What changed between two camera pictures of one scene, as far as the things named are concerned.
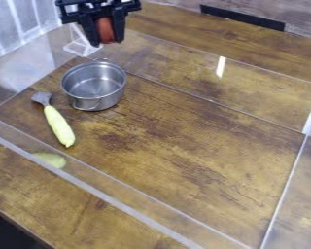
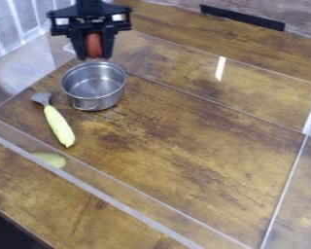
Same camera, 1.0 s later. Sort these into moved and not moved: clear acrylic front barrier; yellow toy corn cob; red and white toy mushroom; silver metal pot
Moved: red and white toy mushroom
Not moved: clear acrylic front barrier; silver metal pot; yellow toy corn cob
